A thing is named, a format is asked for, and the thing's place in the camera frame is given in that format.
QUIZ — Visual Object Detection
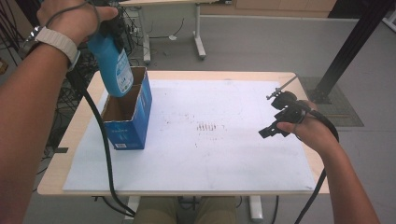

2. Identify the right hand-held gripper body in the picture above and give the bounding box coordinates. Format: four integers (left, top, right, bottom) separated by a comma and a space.
258, 90, 312, 140

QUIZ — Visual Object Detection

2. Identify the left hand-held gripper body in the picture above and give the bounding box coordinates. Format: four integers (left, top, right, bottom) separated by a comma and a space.
98, 11, 131, 52

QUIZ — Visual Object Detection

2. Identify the blue bottle with white cap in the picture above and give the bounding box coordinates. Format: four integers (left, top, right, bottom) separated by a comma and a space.
86, 31, 135, 98

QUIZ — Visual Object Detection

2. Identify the blue cardboard box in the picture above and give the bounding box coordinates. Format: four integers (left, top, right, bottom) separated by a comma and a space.
100, 65, 153, 151

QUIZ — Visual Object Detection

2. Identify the person's right hand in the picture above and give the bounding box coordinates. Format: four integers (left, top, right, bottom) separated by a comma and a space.
276, 99, 341, 157

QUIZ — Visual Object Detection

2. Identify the person's left hand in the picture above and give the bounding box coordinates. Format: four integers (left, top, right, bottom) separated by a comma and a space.
35, 0, 120, 47

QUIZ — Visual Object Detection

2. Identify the computer tower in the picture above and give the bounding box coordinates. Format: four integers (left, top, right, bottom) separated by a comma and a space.
120, 7, 140, 59

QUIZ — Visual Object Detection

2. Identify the grey floor mat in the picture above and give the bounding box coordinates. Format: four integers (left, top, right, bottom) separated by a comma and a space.
298, 77, 365, 128

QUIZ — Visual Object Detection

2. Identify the white board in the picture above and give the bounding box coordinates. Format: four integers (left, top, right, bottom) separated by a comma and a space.
63, 78, 318, 192

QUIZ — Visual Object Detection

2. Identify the white desk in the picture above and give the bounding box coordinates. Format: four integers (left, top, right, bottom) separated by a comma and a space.
119, 0, 233, 65

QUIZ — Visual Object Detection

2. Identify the person's right leg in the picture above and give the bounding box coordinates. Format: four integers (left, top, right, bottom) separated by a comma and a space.
195, 195, 237, 224

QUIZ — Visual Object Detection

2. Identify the person's leg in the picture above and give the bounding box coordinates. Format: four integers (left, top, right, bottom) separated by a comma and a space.
195, 195, 237, 224
133, 195, 178, 224

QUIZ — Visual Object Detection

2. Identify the light wooden table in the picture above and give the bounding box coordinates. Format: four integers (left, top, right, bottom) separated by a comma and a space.
36, 69, 331, 223

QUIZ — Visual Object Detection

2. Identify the person's left leg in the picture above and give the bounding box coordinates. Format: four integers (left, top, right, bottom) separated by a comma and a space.
133, 195, 178, 224

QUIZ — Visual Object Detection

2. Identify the thin grey cable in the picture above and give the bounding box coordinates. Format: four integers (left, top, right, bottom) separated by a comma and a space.
46, 0, 102, 39

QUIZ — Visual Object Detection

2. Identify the wristwatch with white strap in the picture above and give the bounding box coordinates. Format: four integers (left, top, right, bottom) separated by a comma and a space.
18, 25, 81, 72

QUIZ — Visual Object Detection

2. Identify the black floor cable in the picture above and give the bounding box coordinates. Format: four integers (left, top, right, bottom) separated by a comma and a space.
148, 17, 186, 40

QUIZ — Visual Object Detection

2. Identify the black metal frame post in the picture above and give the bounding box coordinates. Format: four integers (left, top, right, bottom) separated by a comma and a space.
14, 0, 43, 26
307, 0, 396, 105

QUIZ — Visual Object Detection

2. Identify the tangle of black cables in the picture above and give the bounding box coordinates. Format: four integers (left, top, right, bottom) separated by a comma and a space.
0, 0, 104, 192

